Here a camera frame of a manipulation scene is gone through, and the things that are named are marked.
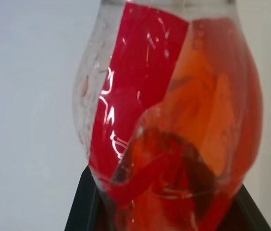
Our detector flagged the plastic bottle with red drink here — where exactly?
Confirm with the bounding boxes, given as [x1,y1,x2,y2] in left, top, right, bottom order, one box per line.
[72,0,264,231]

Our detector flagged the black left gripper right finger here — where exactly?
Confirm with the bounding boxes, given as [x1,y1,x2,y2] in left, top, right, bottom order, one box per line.
[223,183,271,231]

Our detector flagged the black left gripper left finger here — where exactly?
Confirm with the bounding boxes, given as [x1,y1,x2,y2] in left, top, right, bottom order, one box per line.
[64,165,117,231]

